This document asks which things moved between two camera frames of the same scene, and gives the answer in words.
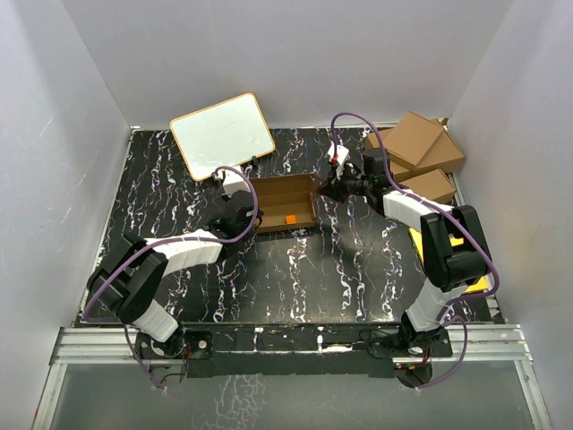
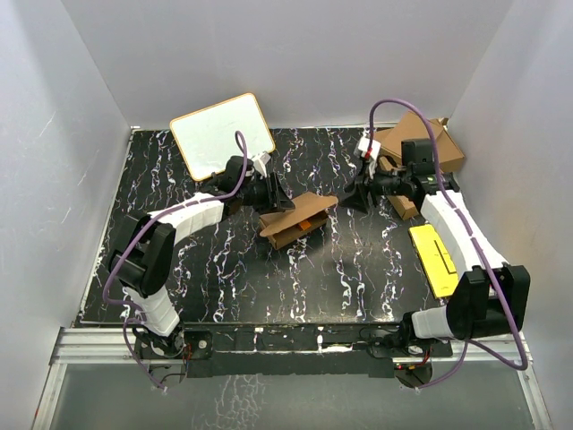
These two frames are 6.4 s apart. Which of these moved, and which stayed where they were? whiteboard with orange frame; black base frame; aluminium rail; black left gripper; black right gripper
Moved: black left gripper; black right gripper
Stayed: black base frame; whiteboard with orange frame; aluminium rail
